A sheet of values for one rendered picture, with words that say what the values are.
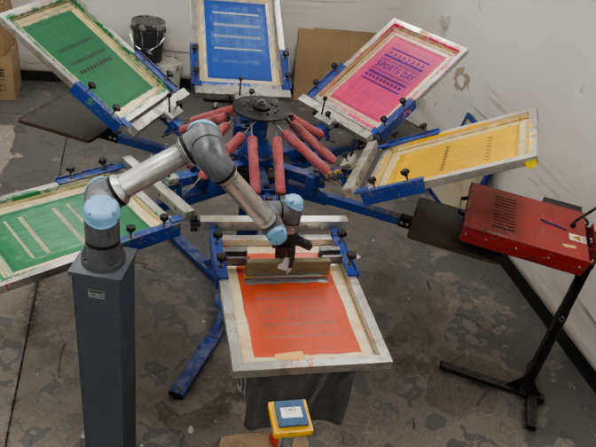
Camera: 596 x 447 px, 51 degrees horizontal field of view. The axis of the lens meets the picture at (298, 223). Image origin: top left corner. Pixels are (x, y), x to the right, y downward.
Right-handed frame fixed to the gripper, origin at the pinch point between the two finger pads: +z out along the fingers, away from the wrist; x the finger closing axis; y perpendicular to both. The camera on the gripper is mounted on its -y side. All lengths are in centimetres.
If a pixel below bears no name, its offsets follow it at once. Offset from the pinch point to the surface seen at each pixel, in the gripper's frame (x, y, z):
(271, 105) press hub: -96, -6, -31
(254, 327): 28.5, 17.9, 5.1
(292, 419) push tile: 72, 12, 3
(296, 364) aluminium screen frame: 51, 7, 1
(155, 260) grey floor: -134, 50, 100
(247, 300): 12.9, 18.5, 5.1
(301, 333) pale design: 32.4, 0.4, 5.0
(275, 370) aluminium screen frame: 53, 14, 2
